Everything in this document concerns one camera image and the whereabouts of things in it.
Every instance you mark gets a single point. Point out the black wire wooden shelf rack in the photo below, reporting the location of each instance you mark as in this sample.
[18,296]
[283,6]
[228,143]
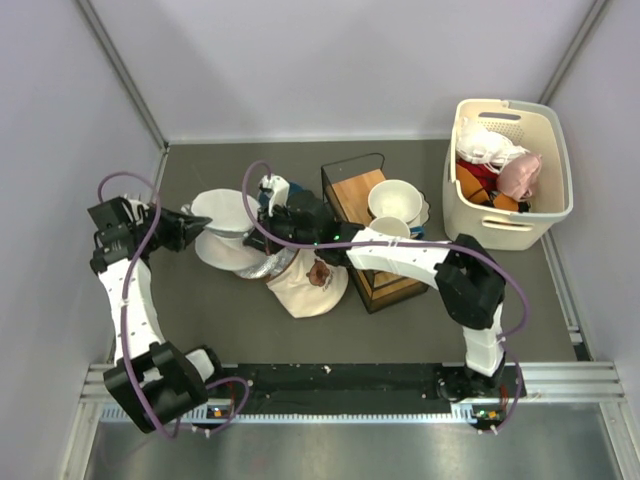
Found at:
[345,186]

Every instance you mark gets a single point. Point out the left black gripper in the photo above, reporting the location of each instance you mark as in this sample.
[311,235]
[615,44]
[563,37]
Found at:
[183,228]

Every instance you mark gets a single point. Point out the beige bear insulated lunch bag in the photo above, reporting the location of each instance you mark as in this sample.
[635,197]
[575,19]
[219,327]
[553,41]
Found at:
[308,286]

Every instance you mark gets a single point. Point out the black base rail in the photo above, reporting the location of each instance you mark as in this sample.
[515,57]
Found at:
[365,388]

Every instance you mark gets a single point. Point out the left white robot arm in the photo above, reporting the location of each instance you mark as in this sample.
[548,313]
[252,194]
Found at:
[151,380]

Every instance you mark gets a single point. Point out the blue white mug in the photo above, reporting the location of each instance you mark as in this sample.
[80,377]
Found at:
[393,226]

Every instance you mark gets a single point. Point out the cream plastic laundry basket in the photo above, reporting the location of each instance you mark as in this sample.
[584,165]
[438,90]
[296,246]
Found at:
[536,128]

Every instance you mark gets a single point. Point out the white scalloped plate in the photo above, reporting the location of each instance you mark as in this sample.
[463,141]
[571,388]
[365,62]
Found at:
[424,214]

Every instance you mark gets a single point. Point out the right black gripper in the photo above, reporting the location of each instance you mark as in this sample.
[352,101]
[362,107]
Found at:
[270,215]

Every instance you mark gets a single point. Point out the white mesh laundry bag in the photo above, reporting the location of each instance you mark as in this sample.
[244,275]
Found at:
[221,244]

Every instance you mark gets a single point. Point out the pink garment in basket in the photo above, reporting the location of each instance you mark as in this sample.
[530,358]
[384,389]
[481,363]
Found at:
[518,179]

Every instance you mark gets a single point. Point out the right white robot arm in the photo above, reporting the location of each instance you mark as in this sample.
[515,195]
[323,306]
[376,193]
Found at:
[469,282]

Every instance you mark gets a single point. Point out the white bra in basket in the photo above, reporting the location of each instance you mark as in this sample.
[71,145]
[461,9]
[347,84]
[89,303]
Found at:
[477,145]

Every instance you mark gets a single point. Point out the white ceramic bowl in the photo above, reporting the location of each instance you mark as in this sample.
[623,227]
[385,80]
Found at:
[395,198]

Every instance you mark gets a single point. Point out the red orange garment in basket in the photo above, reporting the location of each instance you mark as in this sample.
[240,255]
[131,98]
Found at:
[477,184]

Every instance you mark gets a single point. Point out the blue ceramic bowl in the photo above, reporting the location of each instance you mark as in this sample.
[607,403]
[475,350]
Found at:
[294,189]

